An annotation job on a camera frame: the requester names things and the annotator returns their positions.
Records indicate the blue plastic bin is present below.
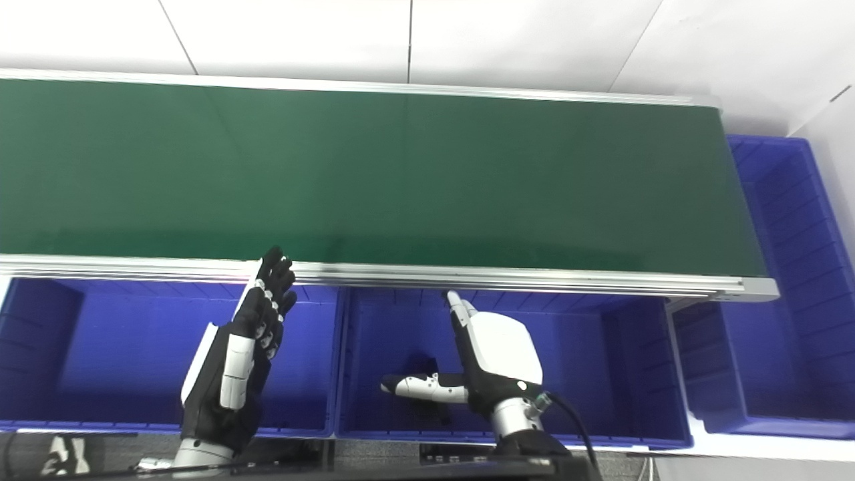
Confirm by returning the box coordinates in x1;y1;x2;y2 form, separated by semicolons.
671;134;855;442
0;276;345;439
334;287;694;450

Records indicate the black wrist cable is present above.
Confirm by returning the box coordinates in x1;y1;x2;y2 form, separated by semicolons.
534;393;603;472

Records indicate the green conveyor belt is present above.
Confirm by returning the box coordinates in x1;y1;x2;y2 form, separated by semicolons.
0;67;781;303
0;79;767;278

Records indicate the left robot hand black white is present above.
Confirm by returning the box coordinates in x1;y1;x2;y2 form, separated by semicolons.
180;246;298;456

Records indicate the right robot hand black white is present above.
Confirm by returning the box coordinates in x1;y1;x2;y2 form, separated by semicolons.
381;290;543;415

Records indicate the black flange part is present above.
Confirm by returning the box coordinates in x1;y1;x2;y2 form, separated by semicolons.
403;353;454;428

